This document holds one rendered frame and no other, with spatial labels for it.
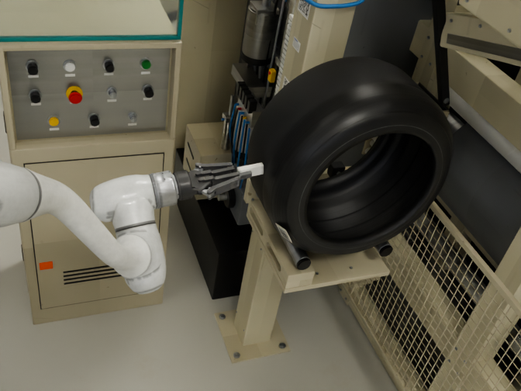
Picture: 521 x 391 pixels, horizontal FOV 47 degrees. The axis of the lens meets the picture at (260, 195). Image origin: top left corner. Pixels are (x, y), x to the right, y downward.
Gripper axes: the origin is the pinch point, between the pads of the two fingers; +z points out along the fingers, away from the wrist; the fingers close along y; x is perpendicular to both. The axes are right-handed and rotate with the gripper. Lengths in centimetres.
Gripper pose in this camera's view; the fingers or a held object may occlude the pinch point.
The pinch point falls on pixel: (250, 171)
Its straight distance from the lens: 159.5
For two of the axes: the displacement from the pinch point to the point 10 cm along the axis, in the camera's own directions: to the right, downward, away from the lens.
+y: -3.4, -6.3, 7.0
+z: 9.4, -2.1, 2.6
